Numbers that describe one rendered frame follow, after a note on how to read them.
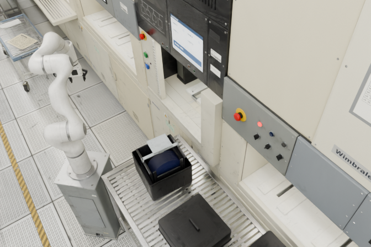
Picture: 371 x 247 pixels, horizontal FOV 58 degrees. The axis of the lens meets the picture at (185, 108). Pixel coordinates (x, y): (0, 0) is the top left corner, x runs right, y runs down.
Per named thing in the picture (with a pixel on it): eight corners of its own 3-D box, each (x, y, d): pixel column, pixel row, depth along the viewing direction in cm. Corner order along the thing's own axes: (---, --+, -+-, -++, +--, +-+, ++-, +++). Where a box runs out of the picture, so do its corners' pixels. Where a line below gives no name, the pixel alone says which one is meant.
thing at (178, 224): (157, 228, 186) (155, 218, 176) (199, 199, 197) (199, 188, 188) (188, 273, 168) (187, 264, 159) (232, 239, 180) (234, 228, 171)
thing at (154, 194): (173, 150, 224) (171, 134, 211) (193, 181, 206) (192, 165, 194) (134, 167, 215) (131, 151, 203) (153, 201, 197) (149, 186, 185)
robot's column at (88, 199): (83, 235, 263) (53, 183, 209) (96, 203, 282) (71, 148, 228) (117, 240, 259) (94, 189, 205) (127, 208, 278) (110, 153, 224)
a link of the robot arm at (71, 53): (62, 64, 224) (77, 62, 225) (56, 47, 214) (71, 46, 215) (63, 57, 230) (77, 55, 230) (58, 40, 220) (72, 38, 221)
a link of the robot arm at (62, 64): (62, 139, 197) (89, 134, 199) (57, 146, 186) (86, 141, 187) (43, 54, 184) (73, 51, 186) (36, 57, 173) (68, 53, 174)
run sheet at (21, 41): (4, 42, 377) (4, 41, 376) (22, 32, 390) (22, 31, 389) (21, 51, 364) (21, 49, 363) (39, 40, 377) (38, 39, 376)
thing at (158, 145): (173, 154, 220) (169, 122, 198) (187, 177, 207) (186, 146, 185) (139, 170, 212) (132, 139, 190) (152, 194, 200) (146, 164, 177)
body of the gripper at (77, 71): (63, 66, 226) (68, 79, 234) (79, 64, 227) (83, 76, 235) (64, 59, 231) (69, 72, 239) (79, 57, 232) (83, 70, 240)
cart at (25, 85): (2, 54, 439) (-15, 22, 405) (40, 41, 460) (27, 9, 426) (26, 94, 383) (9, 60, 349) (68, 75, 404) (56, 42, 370)
